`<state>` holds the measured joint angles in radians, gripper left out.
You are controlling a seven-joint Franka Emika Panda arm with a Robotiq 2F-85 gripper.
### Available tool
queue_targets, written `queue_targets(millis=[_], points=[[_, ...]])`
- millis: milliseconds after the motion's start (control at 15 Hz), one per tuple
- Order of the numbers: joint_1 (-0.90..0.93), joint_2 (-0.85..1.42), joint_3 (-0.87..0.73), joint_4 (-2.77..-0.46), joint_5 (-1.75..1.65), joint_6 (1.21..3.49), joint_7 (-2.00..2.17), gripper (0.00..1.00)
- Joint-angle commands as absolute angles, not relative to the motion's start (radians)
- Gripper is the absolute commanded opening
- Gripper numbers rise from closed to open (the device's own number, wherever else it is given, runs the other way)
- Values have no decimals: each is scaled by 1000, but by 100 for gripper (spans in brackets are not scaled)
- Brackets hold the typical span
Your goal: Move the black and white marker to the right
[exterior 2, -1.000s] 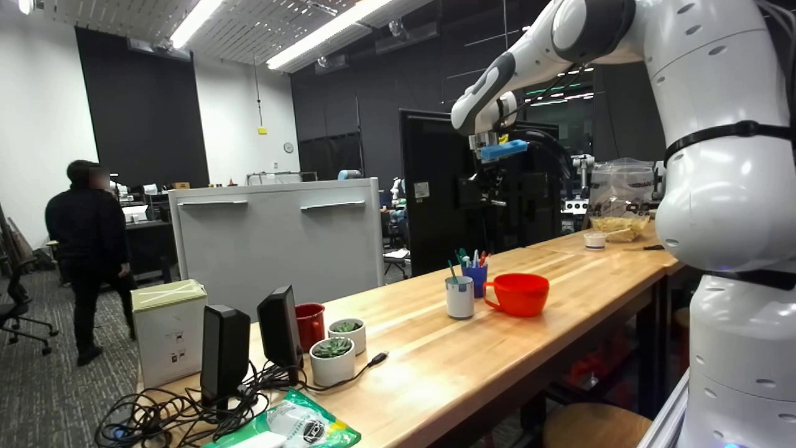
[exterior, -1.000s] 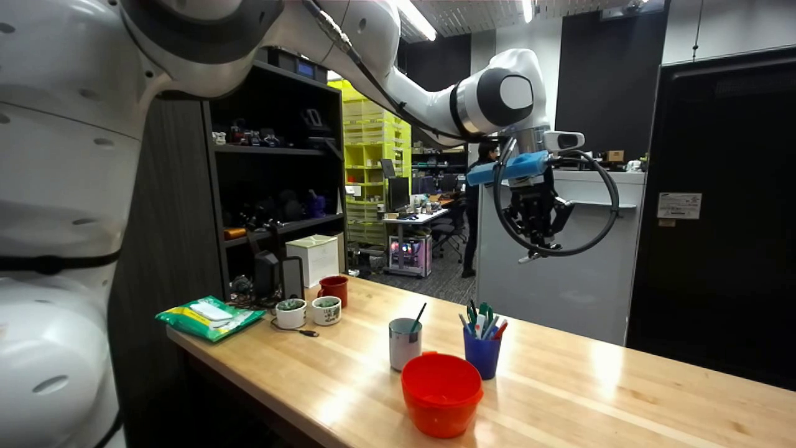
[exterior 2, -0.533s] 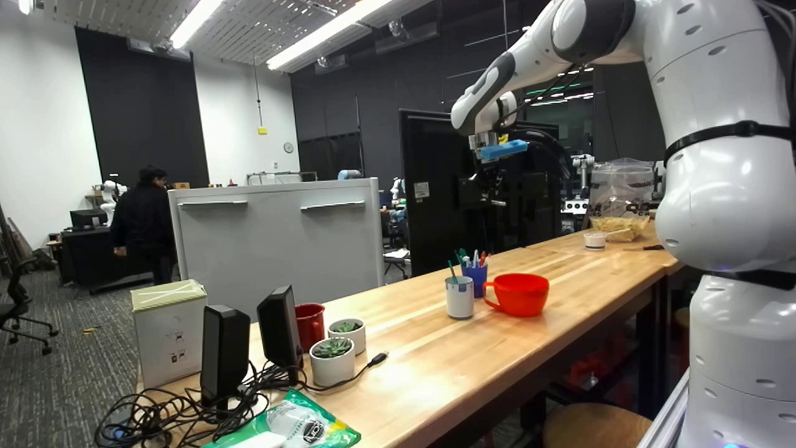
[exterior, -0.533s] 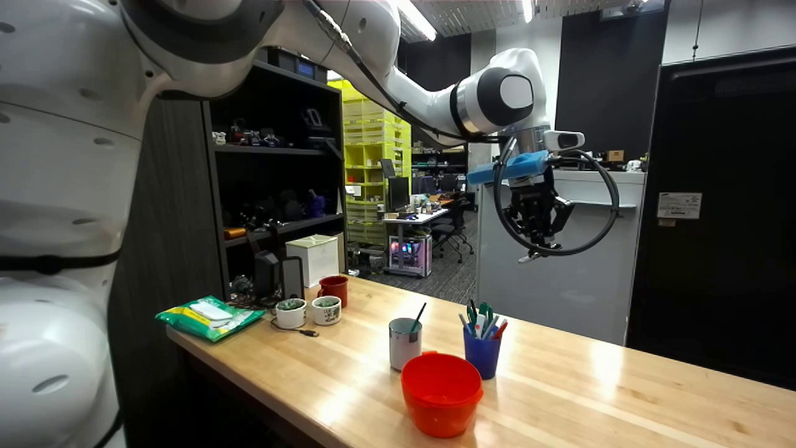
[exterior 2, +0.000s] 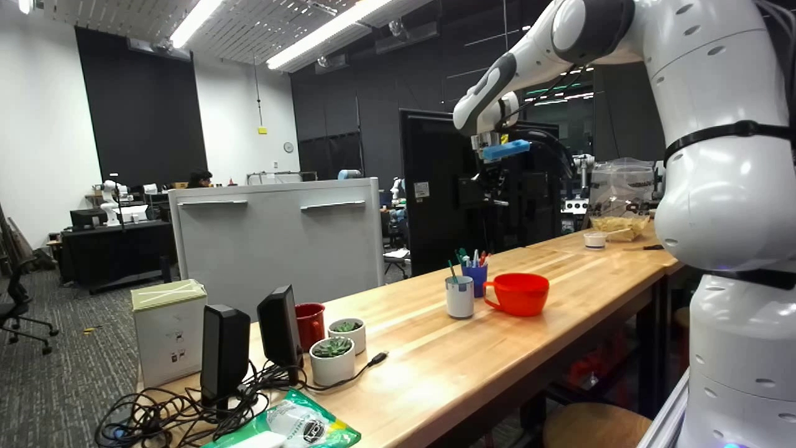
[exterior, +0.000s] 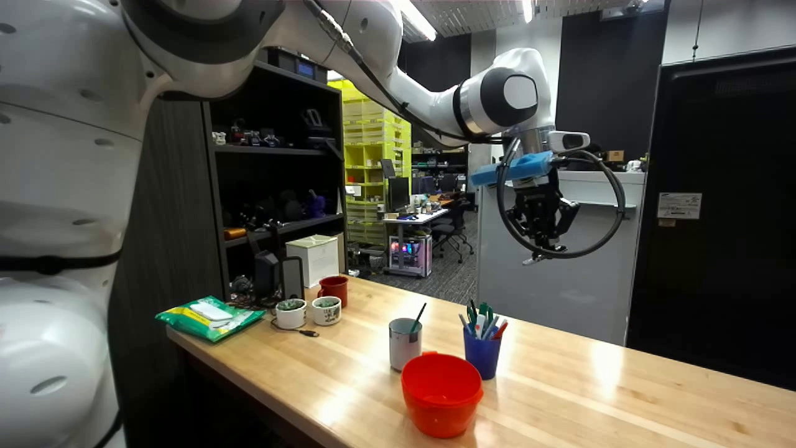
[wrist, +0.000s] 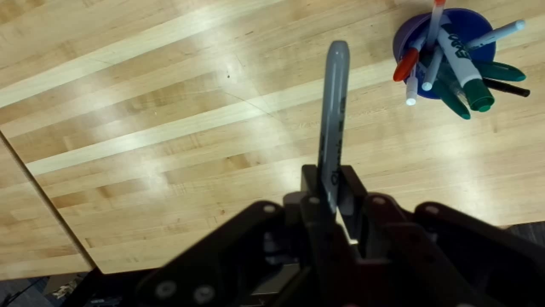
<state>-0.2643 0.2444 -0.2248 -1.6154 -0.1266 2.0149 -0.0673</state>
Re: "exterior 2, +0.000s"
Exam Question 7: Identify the black office chair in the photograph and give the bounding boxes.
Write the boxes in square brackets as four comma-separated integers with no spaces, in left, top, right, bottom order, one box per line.
[0,209,58,353]

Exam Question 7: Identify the white box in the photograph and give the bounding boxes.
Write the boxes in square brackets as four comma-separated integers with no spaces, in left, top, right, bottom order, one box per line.
[129,280,208,388]

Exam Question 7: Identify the white plant pot right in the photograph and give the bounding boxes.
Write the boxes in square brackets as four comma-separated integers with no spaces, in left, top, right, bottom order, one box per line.
[330,320,366,353]

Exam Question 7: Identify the markers in blue cup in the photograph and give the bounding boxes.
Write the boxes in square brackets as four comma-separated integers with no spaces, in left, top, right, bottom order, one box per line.
[455,249,487,267]

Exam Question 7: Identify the white plant pot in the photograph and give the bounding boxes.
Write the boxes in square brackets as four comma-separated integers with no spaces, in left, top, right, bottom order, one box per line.
[330,320,366,353]
[310,336,356,387]

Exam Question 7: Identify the red mug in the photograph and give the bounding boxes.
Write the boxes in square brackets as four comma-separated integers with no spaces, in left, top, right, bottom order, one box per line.
[297,303,326,351]

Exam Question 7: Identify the wooden stool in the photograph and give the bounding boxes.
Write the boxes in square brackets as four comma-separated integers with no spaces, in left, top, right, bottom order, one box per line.
[543,404,652,448]

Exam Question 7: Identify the black speaker left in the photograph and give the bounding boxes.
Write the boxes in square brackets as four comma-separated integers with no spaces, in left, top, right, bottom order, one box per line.
[200,303,251,412]

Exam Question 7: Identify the grey metal cabinet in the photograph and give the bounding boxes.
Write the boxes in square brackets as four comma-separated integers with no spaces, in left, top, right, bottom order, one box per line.
[170,176,384,317]

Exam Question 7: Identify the white plant pot left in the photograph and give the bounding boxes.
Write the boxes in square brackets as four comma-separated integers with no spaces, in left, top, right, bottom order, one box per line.
[310,336,356,387]

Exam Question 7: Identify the black desk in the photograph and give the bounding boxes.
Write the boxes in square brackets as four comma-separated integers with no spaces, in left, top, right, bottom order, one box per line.
[61,221,177,286]

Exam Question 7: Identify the blue pen cup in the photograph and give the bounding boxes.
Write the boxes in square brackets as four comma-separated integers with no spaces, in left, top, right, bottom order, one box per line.
[463,264,487,298]

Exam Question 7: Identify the grey white cup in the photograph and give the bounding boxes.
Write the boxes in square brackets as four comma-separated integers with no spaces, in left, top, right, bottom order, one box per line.
[446,277,476,320]

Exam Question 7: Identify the small white cup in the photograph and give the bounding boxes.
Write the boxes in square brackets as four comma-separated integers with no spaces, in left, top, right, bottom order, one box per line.
[583,231,608,249]

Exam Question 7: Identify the black speaker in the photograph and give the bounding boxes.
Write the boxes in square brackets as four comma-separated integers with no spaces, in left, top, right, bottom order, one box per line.
[200,303,251,412]
[256,286,302,383]

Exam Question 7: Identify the tangled black cables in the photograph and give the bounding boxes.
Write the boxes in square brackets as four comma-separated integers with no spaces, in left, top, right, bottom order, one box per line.
[94,347,390,448]

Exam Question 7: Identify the red plastic bowl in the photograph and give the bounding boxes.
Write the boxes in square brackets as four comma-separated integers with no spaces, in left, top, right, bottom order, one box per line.
[485,274,551,317]

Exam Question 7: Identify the clear plastic container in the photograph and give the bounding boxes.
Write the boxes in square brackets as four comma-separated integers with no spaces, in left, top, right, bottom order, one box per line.
[588,157,654,245]

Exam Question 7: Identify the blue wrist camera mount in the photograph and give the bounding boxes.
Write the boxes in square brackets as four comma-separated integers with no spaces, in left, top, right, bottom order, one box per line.
[481,139,534,165]

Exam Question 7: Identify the black speaker right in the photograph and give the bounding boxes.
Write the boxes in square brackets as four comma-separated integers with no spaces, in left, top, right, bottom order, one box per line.
[256,286,302,383]

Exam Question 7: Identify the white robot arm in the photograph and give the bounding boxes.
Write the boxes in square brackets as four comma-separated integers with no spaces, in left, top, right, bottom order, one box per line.
[454,0,796,448]

